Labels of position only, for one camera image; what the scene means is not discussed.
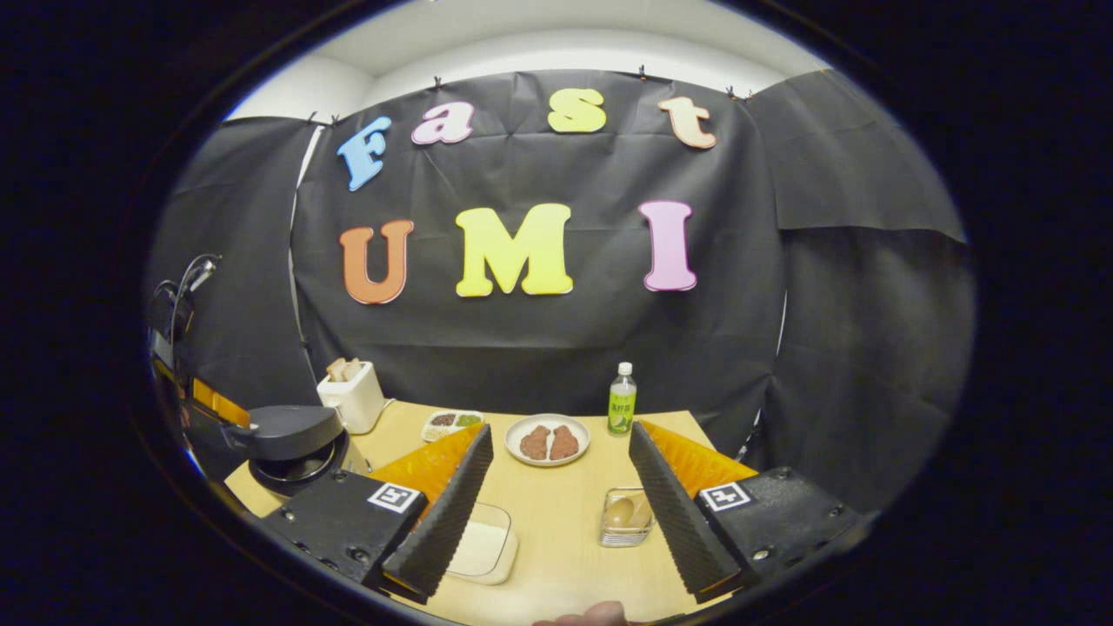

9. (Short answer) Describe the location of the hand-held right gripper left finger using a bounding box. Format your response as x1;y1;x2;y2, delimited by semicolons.
261;423;494;603

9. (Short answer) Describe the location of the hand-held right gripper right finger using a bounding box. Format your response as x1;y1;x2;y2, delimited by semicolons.
628;420;863;603

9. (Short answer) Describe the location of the white rice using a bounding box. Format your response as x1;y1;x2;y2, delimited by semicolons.
454;520;510;575

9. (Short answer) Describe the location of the wooden spoon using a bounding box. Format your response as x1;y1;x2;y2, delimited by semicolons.
604;496;652;532

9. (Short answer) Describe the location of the clear chopstick holder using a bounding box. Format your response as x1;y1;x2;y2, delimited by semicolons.
598;487;656;549

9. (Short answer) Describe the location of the dark grey rice cooker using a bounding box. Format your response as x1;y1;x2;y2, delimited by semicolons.
221;404;368;499

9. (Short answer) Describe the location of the clear plastic container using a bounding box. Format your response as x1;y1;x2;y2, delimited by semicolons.
447;502;520;586

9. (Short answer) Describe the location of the white divided bean dish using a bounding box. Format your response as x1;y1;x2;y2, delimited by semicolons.
421;410;486;443

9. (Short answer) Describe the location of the white toaster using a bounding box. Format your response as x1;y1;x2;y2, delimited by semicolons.
316;358;386;435

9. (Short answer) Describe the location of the green label drink bottle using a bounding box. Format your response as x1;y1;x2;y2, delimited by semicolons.
607;362;638;436

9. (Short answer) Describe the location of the white round plate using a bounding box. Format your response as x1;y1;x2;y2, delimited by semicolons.
504;413;592;469

